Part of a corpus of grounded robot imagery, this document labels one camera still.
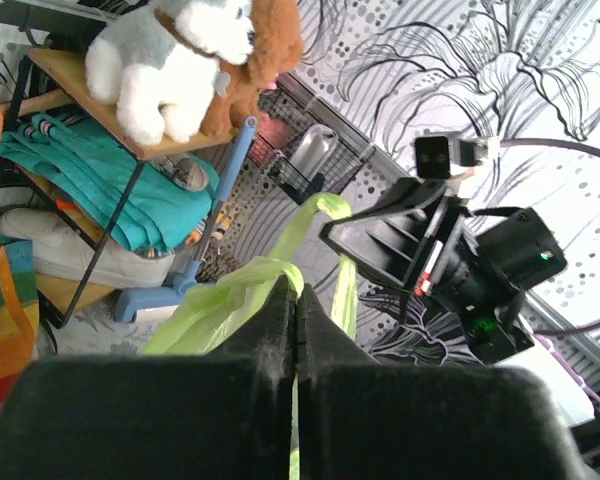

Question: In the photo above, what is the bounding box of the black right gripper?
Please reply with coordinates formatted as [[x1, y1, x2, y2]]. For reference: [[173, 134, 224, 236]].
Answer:
[[319, 178, 472, 296]]

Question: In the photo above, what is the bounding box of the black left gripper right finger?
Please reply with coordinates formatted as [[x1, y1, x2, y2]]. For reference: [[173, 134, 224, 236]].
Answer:
[[296, 288, 586, 479]]

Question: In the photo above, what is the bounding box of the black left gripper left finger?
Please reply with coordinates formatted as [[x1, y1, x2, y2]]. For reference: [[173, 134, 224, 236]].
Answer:
[[0, 279, 295, 479]]

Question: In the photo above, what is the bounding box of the green trash bag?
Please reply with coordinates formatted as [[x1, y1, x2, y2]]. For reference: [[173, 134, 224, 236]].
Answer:
[[139, 192, 361, 480]]

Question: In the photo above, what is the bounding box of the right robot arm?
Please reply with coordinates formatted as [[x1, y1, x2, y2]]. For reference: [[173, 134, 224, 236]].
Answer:
[[320, 178, 600, 459]]

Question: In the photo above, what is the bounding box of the rainbow striped bag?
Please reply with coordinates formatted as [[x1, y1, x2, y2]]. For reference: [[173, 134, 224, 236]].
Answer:
[[0, 234, 39, 402]]

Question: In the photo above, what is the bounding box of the silver pouch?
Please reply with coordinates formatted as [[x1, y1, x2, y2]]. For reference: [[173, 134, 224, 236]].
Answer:
[[289, 124, 339, 180]]

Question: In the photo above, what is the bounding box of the teal cloth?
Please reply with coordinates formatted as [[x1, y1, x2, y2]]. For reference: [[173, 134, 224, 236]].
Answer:
[[0, 113, 219, 254]]

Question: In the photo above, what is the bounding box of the brown teddy bear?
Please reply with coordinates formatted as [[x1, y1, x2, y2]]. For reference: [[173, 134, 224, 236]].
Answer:
[[199, 0, 304, 137]]

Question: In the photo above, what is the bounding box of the white grey dog plush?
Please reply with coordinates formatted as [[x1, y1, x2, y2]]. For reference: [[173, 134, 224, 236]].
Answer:
[[85, 1, 256, 145]]

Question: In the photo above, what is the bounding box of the wooden shelf rack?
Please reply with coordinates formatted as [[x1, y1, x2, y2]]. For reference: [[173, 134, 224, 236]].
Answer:
[[6, 47, 250, 329]]

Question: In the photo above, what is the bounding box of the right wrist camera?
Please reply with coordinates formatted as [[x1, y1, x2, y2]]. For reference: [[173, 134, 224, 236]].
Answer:
[[412, 132, 501, 196]]

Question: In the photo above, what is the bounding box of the black wire basket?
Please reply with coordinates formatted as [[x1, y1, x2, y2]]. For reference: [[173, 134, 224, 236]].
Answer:
[[249, 74, 377, 204]]

